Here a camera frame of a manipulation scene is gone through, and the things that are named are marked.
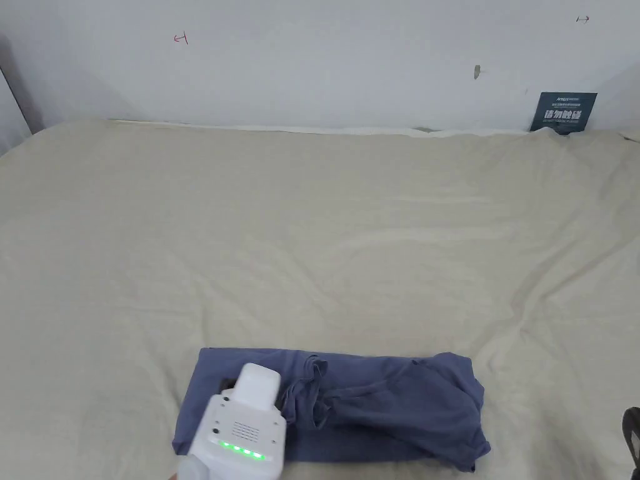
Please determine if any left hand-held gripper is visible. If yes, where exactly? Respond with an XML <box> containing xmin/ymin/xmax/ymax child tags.
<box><xmin>174</xmin><ymin>362</ymin><xmax>288</xmax><ymax>480</ymax></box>

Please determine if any dark blue shirt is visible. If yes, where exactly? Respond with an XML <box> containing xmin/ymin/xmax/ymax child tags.
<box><xmin>171</xmin><ymin>347</ymin><xmax>492</xmax><ymax>473</ymax></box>

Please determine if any bed with beige sheet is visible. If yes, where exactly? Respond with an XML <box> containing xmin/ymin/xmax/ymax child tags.
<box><xmin>0</xmin><ymin>118</ymin><xmax>640</xmax><ymax>480</ymax></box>

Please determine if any dark blue sign card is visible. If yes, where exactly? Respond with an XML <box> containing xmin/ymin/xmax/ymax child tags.
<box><xmin>529</xmin><ymin>91</ymin><xmax>599</xmax><ymax>136</ymax></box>

